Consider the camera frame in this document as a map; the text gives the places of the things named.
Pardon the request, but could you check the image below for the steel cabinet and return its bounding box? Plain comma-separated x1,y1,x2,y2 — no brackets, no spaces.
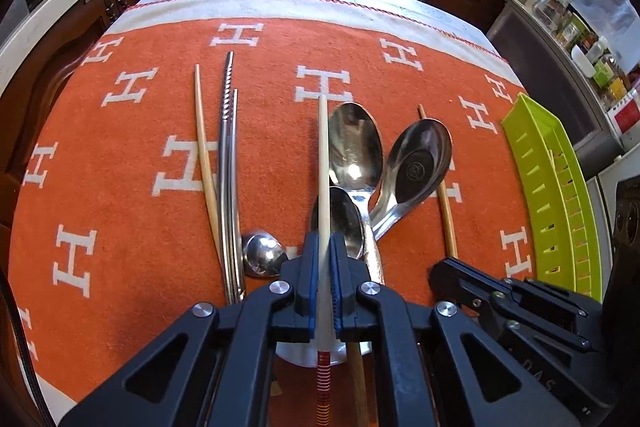
486,1,627,178

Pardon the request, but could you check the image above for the brown wooden chopstick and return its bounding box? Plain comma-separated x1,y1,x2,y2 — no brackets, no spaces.
417,104,459,261
346,341,372,427

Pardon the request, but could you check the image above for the white ceramic spoon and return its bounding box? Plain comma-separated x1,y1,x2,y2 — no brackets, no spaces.
275,341,374,368

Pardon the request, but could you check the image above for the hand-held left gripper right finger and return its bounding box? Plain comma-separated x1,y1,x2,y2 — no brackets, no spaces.
331,233,581,427

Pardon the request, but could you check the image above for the green plastic utensil tray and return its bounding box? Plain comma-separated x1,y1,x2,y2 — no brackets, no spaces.
501,92,604,304

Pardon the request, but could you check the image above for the medium steel spoon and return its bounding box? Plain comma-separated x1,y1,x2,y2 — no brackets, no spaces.
310,186,365,262

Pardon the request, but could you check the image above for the orange printed blanket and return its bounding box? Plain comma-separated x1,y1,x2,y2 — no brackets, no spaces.
7,0,543,427

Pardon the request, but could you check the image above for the wide flat-handled steel spoon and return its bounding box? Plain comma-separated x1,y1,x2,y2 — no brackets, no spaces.
370,117,454,241

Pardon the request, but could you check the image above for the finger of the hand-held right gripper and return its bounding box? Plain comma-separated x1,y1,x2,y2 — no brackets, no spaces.
429,257,605,355
505,277,605,339

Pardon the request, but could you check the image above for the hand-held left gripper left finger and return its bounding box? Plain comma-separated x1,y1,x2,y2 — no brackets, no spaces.
60,232,321,427

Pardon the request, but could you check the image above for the red-label container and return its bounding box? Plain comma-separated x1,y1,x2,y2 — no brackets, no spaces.
610,88,640,141

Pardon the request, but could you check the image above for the beige wooden chopstick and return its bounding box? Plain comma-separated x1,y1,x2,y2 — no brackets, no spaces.
194,64,229,275

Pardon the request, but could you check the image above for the large steel spoon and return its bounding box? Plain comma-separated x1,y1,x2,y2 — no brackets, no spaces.
327,102,385,285

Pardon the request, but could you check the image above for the small round steel spoon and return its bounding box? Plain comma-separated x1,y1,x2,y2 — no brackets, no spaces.
242,231,289,279

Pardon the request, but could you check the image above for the white bowl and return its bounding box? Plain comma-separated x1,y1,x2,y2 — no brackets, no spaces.
569,43,599,81

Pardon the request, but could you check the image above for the green-label bottle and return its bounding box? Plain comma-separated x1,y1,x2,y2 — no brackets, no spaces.
594,53,627,96

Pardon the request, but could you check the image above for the ivory red-striped chopstick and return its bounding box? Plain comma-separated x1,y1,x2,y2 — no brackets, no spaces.
315,95,333,427

